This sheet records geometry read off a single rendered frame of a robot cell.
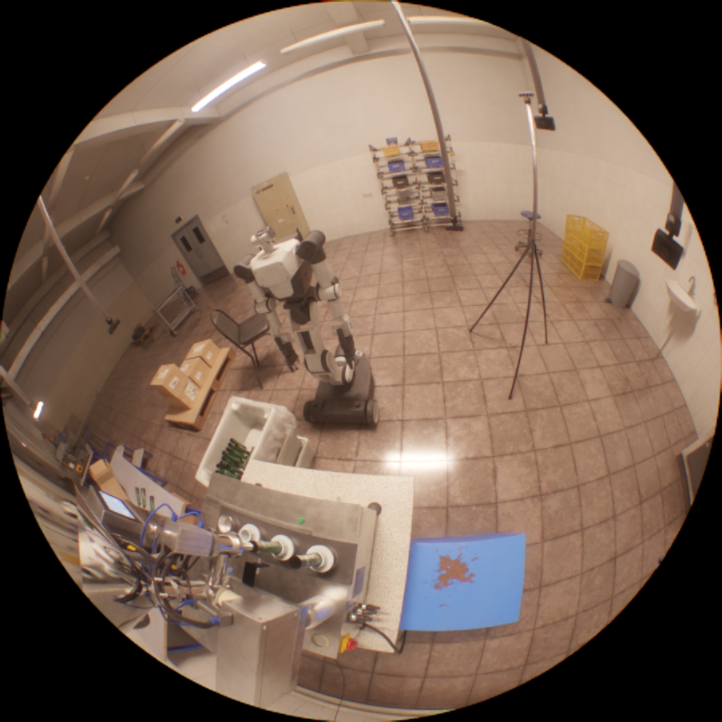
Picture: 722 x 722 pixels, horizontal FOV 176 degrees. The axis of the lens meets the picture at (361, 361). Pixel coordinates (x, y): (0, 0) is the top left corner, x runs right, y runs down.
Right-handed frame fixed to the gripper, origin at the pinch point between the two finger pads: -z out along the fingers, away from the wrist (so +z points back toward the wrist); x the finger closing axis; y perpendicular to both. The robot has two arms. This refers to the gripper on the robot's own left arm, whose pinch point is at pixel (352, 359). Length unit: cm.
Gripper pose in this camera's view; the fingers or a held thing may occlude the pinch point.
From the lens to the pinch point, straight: 151.8
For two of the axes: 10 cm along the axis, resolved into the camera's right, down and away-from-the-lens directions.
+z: -2.3, -7.8, -5.9
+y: 9.6, -0.7, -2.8
